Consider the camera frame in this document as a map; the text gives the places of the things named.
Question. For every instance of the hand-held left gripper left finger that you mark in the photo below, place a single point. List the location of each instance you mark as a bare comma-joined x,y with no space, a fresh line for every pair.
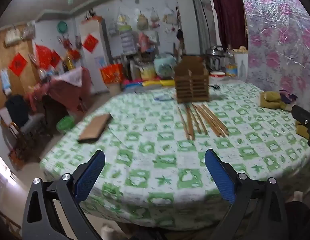
91,175

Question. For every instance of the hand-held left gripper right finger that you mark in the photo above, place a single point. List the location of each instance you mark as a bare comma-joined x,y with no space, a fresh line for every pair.
220,177

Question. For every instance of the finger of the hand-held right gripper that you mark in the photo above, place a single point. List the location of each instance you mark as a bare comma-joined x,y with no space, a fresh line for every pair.
304,117

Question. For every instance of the bunch of wooden chopsticks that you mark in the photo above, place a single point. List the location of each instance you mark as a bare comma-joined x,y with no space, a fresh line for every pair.
190,122

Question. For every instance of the wooden utensil holder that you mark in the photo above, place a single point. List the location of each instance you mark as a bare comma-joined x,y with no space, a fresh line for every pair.
192,87

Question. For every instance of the olive plush mitten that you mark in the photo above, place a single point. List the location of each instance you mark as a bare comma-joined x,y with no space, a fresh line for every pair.
270,101
302,131

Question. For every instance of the purple cloth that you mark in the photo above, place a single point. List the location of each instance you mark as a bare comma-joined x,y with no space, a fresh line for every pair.
288,95

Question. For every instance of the brown flat board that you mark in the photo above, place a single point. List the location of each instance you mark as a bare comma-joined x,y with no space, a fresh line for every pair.
95,127

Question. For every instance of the green plastic basket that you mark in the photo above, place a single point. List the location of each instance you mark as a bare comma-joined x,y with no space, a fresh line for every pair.
65,124

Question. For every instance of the green checked tablecloth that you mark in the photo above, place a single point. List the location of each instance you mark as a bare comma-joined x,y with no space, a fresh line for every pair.
157,155

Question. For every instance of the floral plastic-wrapped mattress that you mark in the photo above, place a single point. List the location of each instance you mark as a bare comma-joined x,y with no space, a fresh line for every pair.
277,42

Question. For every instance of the white cardboard box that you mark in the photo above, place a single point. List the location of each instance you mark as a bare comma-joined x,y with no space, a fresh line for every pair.
243,65

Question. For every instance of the clear plastic bottle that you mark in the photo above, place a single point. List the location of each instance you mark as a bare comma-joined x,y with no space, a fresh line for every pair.
231,66

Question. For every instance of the pink cloth covered furniture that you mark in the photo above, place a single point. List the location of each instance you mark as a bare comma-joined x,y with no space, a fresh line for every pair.
67,87

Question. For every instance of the red and white bowl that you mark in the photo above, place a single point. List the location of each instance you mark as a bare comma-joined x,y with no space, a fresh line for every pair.
217,76

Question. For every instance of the dark jacket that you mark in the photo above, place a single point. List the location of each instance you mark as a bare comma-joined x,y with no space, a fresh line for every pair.
16,110

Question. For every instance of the red gift bag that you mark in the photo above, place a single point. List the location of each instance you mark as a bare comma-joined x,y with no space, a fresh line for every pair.
111,73

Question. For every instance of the silver rice cooker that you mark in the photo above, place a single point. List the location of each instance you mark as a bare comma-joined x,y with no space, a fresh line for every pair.
215,57

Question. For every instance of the white refrigerator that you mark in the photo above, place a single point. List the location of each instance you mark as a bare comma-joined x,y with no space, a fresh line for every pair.
95,65

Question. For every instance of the red diamond paper decoration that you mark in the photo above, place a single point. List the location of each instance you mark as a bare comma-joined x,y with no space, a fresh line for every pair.
55,58
89,43
17,64

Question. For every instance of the red paper fan decoration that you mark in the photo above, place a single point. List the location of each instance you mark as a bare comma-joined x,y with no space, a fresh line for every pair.
43,56

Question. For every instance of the dark red curtain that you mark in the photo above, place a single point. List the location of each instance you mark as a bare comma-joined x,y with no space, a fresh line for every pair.
227,12

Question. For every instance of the plastic drawer unit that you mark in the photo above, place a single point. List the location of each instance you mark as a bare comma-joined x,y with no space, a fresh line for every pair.
126,41

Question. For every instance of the beige hanging bag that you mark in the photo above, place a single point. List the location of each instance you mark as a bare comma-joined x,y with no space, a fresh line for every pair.
142,22

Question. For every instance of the pink hanging bag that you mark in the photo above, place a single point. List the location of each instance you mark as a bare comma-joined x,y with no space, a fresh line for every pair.
155,20

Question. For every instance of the green wall plate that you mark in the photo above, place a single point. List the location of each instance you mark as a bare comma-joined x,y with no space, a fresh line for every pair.
62,27

